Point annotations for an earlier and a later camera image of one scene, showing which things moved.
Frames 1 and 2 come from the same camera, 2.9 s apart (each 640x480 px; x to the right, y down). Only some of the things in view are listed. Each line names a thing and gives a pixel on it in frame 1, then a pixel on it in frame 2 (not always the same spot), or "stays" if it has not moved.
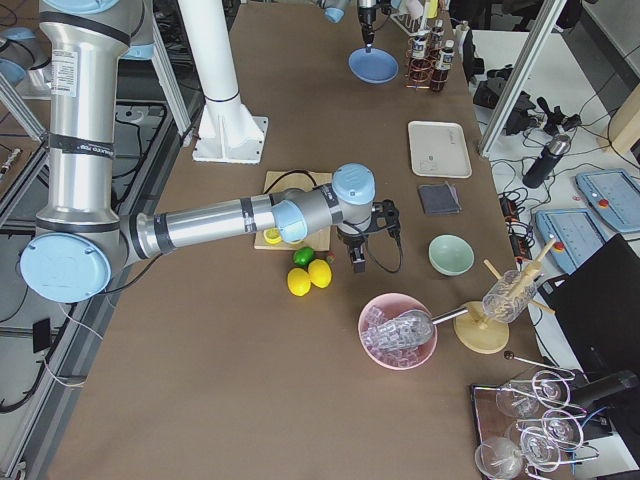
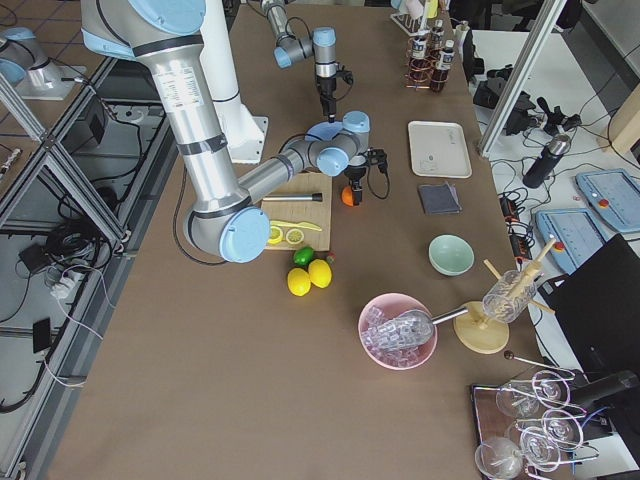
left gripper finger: [366, 35] → [326, 108]
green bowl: [451, 255] stays
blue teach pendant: [614, 196] stays
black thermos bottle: [557, 145] stays
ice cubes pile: [396, 341] stays
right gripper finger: [361, 263] → [360, 193]
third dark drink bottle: [437, 35] stays
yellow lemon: [320, 273] stays
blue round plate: [375, 67] → [323, 131]
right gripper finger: [357, 262] → [355, 194]
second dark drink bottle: [441, 70] stays
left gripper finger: [371, 40] → [333, 110]
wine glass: [518, 399] stays
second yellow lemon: [299, 282] stays
